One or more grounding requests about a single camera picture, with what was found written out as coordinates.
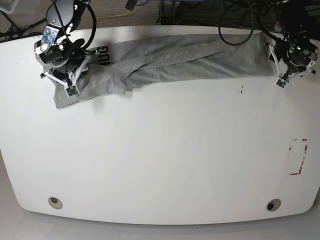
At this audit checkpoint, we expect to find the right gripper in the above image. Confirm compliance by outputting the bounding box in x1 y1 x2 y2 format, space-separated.
34 23 87 75

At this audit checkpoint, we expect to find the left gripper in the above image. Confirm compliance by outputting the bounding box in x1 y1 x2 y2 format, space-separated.
271 32 319 70

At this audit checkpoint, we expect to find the grey T-shirt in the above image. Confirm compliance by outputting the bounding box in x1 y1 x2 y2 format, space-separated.
53 33 275 109

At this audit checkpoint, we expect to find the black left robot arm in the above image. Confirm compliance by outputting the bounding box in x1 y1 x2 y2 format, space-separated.
270 0 320 69

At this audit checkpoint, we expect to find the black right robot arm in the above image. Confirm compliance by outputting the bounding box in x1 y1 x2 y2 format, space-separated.
34 0 89 70

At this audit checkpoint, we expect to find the red tape rectangle marking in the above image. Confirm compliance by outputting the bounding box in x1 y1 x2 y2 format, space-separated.
287 138 308 176

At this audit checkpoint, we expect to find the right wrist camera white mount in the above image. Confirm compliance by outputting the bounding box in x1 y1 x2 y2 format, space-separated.
34 46 99 98

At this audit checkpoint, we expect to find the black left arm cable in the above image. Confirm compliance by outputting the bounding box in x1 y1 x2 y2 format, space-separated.
217 0 288 46

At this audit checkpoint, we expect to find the yellow cable on floor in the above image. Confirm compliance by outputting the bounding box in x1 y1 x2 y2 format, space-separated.
86 9 132 29

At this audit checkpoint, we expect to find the left table cable grommet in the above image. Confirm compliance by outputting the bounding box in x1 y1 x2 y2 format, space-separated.
48 196 63 210

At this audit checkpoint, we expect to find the table cable grommet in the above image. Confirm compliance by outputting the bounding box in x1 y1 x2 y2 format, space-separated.
266 198 282 212
48 196 63 210

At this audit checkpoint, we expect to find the right table cable grommet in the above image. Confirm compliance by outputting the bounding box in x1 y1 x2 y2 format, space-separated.
266 198 282 212

